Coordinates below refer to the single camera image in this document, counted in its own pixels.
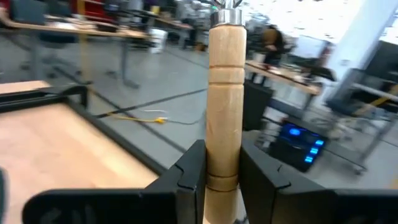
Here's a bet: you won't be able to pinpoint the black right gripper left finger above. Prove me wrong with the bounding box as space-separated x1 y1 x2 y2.
22 139 208 224

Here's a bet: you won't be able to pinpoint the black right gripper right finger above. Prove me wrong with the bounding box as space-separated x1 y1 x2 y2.
238 138 398 224

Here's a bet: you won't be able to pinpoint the hand rake wooden handle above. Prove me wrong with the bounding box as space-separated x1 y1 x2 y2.
203 0 248 224

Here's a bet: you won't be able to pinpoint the black box blue lights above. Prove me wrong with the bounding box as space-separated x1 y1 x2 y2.
254 119 330 174

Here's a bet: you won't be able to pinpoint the black cabinet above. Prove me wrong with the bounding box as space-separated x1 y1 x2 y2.
242 79 274 131

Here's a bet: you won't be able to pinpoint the grey metal cart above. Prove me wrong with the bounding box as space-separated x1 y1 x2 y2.
325 40 398 175

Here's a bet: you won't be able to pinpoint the person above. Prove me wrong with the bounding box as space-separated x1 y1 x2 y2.
260 24 287 67

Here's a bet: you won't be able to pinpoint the wooden workbench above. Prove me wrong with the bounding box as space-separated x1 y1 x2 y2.
0 9 150 90

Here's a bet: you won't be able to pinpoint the blue chair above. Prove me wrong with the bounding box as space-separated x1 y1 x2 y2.
12 0 78 44

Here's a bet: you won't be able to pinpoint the yellow extension cable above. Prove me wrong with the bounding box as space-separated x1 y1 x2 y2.
107 113 169 124

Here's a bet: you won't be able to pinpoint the black aluminium table frame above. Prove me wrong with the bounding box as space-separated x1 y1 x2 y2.
0 84 169 177

